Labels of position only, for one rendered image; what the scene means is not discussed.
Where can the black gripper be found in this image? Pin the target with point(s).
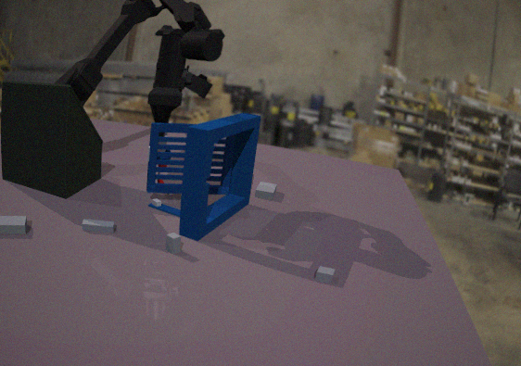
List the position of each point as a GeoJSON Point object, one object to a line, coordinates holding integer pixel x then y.
{"type": "Point", "coordinates": [165, 97]}

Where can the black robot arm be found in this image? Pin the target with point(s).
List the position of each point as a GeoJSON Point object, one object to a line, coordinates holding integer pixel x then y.
{"type": "Point", "coordinates": [193, 41]}

